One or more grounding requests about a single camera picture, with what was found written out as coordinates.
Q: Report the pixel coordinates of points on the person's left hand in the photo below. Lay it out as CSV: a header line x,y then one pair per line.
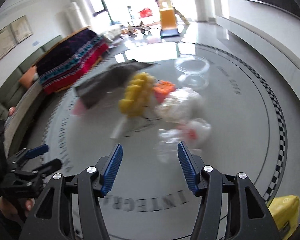
x,y
10,214

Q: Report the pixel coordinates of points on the yellow plastic bag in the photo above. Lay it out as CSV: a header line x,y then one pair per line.
x,y
285,212

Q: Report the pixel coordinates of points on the orange plastic toy block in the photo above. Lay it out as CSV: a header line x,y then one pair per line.
x,y
162,89

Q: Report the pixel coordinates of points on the white plastic bag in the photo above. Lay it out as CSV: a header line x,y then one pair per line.
x,y
180,108

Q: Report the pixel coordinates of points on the clear round plastic container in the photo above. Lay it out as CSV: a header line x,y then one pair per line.
x,y
192,71

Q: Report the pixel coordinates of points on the orange cushion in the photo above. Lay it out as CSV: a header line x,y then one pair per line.
x,y
29,78

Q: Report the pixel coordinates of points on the red baby swing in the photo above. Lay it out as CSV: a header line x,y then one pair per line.
x,y
145,12

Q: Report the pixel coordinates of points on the pink plastic wrapper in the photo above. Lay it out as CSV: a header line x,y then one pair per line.
x,y
79,108

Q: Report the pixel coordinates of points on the right framed picture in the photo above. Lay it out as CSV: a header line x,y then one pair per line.
x,y
21,29

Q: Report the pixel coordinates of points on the framed picture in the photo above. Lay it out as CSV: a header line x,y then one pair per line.
x,y
7,41
21,29

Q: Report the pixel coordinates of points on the middle framed picture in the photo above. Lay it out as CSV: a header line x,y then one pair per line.
x,y
7,41

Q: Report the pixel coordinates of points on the white ride-on toy car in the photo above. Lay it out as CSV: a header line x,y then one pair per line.
x,y
132,30

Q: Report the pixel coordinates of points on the table with colourful blanket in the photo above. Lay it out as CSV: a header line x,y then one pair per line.
x,y
68,60

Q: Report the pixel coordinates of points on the yellow children's slide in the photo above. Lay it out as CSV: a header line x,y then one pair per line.
x,y
169,27

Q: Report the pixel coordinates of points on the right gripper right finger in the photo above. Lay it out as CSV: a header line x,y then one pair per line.
x,y
248,215

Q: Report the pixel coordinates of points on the white standing air conditioner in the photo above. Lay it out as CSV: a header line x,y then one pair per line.
x,y
75,17

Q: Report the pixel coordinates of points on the grey cloth rag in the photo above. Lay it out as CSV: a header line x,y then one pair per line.
x,y
95,88

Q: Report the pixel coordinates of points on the green sectional sofa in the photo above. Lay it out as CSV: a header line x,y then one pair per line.
x,y
21,106

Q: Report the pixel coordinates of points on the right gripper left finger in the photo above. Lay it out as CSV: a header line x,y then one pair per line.
x,y
51,216

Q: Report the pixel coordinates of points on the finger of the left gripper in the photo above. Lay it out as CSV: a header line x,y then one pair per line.
x,y
35,152
49,168

